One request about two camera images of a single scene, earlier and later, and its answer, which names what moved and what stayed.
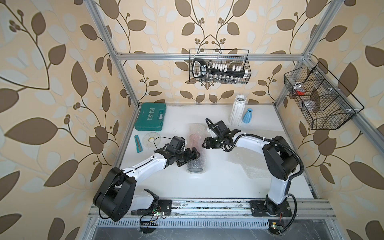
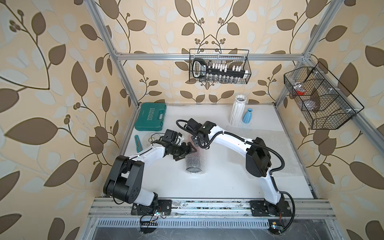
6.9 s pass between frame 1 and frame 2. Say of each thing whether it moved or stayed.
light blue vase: stayed
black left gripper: moved
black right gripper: moved
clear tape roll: stayed
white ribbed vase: stayed
